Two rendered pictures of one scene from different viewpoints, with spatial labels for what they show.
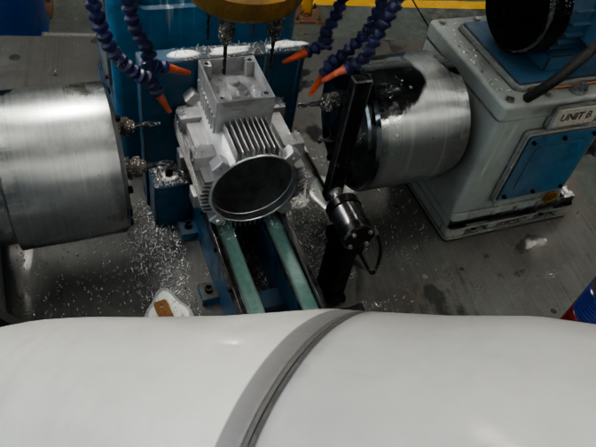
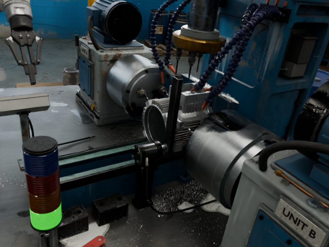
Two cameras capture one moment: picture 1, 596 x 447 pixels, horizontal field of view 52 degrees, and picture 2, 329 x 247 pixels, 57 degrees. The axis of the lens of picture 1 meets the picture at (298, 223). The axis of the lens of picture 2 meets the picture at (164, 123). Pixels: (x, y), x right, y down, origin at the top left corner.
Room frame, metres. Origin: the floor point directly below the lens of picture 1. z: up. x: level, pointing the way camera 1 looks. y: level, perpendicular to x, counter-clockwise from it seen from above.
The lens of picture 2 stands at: (0.66, -0.87, 1.52)
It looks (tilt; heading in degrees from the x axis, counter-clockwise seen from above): 27 degrees down; 84
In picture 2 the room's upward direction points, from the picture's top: 7 degrees clockwise
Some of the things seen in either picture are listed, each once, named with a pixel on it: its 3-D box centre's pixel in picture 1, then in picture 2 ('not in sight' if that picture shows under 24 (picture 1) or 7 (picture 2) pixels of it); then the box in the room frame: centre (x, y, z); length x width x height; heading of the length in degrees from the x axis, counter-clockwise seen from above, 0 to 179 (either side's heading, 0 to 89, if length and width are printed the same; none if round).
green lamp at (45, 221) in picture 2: not in sight; (46, 211); (0.50, -0.39, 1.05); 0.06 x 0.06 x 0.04
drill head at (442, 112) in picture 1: (403, 118); (242, 164); (0.98, -0.16, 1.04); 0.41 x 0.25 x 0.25; 119
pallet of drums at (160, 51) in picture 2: not in sight; (179, 32); (1.42, 5.38, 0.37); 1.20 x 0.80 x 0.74; 16
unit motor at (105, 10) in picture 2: not in sight; (104, 42); (0.48, 0.67, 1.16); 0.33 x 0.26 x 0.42; 119
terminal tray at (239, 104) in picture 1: (234, 95); (189, 97); (0.86, 0.15, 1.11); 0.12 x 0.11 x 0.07; 29
